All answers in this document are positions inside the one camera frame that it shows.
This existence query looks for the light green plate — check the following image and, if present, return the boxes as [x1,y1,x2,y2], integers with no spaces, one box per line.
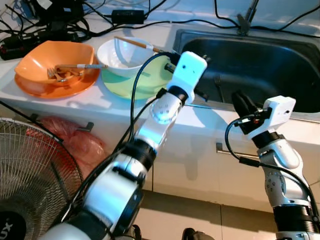
[101,56,177,100]

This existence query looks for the white ceramic bowl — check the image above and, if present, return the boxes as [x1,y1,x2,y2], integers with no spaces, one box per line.
[96,36,157,72]

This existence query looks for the white kitchen cabinet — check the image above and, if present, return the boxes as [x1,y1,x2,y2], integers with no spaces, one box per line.
[0,100,320,213]

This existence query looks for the black fork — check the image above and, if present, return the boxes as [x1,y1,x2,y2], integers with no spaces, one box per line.
[214,74,225,103]

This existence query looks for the stainless steel sink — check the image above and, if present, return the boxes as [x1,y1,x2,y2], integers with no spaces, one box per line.
[172,28,320,116]

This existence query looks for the black power adapter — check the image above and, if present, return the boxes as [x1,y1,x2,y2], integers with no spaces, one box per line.
[111,9,146,25]

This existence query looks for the chrome faucet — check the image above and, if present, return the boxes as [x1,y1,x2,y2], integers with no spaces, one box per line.
[236,0,261,37]

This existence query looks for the black cabinet hook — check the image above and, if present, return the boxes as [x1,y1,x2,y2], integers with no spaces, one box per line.
[77,121,96,132]

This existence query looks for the orange plate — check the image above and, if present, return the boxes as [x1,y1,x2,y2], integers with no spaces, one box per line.
[14,70,101,99]

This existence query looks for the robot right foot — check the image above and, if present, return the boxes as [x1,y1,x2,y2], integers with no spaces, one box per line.
[181,227,217,240]

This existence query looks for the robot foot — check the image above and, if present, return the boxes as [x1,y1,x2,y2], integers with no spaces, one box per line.
[120,225,143,240]
[181,227,217,240]

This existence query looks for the red plastic bag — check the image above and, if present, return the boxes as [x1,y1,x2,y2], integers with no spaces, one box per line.
[27,116,108,180]

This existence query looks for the orange bowl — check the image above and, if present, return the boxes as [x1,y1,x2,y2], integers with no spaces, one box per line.
[15,40,96,87]

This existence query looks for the black power strip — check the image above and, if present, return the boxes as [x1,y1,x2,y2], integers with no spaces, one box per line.
[0,31,66,62]

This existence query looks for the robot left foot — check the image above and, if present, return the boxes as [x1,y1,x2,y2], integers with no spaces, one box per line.
[120,225,143,240]

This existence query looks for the metal standing fan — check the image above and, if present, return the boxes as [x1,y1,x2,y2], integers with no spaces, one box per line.
[0,117,85,240]

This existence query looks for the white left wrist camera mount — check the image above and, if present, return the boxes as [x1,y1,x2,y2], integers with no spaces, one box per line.
[171,50,209,103]

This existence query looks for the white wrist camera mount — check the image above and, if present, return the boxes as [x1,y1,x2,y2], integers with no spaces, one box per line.
[255,95,297,135]
[171,50,209,103]

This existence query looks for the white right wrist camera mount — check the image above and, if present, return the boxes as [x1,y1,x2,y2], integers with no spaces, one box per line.
[255,95,297,135]

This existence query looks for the metal cabinet handle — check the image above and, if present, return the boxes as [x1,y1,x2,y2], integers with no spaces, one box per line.
[216,142,261,161]

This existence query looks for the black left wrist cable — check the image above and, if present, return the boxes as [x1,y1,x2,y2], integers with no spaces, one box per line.
[129,52,176,147]

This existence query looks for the gold fork white handle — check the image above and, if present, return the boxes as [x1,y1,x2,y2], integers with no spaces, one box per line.
[47,63,109,82]

